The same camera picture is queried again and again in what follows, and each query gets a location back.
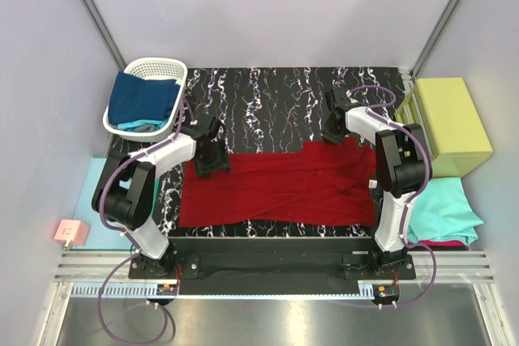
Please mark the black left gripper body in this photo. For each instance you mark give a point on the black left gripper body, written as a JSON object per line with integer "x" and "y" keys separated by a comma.
{"x": 212, "y": 162}

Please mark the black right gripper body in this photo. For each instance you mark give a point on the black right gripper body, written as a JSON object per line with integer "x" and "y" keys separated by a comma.
{"x": 335, "y": 134}

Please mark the red t-shirt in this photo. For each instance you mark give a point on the red t-shirt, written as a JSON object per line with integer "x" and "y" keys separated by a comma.
{"x": 323, "y": 184}

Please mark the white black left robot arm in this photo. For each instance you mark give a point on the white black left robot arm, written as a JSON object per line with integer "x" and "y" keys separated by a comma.
{"x": 124, "y": 196}

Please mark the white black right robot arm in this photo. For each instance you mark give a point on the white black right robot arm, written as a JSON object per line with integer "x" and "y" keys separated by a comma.
{"x": 403, "y": 169}

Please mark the light blue t-shirt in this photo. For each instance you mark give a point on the light blue t-shirt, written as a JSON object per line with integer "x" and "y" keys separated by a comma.
{"x": 142, "y": 126}

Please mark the navy blue t-shirt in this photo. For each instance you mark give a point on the navy blue t-shirt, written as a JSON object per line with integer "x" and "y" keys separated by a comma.
{"x": 133, "y": 99}

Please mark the white plastic laundry basket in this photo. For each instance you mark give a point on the white plastic laundry basket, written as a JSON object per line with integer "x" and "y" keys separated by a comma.
{"x": 159, "y": 69}

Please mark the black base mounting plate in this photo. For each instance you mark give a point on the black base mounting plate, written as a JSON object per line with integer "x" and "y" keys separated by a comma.
{"x": 269, "y": 267}

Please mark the yellow drawer box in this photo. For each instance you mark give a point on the yellow drawer box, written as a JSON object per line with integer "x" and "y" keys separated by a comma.
{"x": 455, "y": 135}

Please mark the folded turquoise t-shirt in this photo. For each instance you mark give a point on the folded turquoise t-shirt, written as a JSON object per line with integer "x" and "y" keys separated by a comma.
{"x": 443, "y": 213}

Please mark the pink sponge block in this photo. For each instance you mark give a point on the pink sponge block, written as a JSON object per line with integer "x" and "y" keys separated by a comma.
{"x": 71, "y": 232}

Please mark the folded magenta t-shirt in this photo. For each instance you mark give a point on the folded magenta t-shirt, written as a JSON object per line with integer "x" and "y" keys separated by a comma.
{"x": 449, "y": 244}

